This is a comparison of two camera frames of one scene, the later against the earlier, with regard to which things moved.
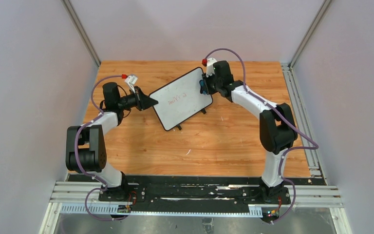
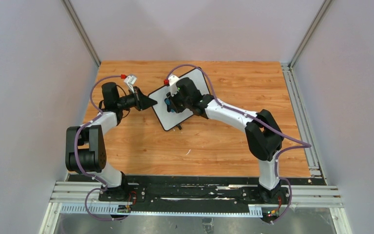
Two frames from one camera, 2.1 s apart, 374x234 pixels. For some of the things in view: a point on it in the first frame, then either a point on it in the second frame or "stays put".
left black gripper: [139, 98] stays put
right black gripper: [207, 85] to [175, 103]
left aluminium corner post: [76, 22] stays put
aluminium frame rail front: [69, 193] stays put
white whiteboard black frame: [180, 99] stays put
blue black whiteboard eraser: [203, 87] to [170, 107]
